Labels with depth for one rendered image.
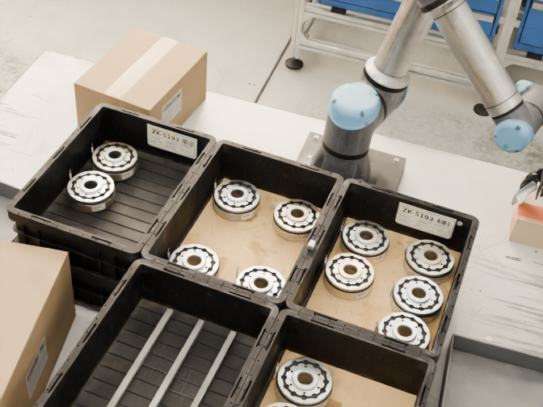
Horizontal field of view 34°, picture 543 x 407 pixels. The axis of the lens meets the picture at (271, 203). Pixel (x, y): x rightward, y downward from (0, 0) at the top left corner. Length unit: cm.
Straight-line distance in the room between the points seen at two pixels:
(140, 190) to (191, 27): 215
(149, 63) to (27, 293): 84
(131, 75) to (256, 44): 175
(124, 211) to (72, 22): 225
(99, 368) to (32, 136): 87
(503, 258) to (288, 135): 66
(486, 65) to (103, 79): 96
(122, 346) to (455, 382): 69
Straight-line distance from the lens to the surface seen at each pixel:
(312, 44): 377
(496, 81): 189
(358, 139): 207
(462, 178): 234
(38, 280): 173
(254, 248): 187
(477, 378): 191
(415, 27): 205
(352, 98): 207
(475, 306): 204
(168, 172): 204
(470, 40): 187
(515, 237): 220
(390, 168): 225
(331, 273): 180
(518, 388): 192
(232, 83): 373
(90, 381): 167
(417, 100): 378
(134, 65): 232
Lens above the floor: 219
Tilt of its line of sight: 44 degrees down
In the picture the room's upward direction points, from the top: 6 degrees clockwise
